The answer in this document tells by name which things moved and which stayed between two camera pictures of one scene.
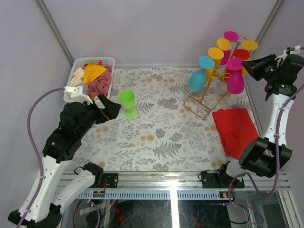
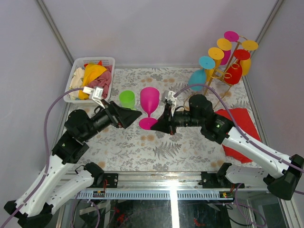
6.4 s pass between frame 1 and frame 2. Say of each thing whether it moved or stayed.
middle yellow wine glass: stayed
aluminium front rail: stayed
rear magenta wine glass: stayed
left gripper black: moved
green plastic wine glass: stayed
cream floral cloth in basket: stayed
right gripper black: moved
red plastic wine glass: stayed
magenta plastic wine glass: moved
